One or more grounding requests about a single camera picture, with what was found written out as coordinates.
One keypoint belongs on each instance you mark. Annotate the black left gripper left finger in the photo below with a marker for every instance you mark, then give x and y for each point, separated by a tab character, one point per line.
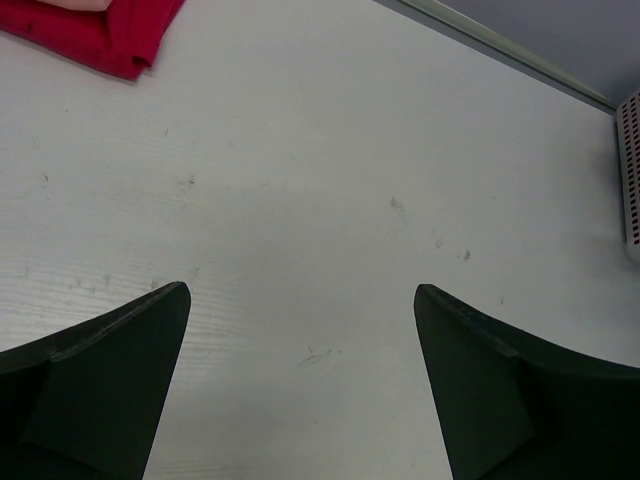
85	402

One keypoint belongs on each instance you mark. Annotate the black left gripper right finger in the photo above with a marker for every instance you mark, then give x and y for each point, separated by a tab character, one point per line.
515	406

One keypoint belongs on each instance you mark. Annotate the white perforated plastic basket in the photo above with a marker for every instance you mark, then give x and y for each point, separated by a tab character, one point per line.
627	129

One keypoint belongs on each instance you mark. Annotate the folded magenta t shirt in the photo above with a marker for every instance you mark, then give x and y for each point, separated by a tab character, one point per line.
121	41

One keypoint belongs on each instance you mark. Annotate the folded salmon pink t shirt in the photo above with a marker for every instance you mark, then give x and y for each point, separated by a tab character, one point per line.
80	5

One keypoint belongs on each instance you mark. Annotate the aluminium table edge rail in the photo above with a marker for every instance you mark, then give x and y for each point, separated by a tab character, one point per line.
443	19

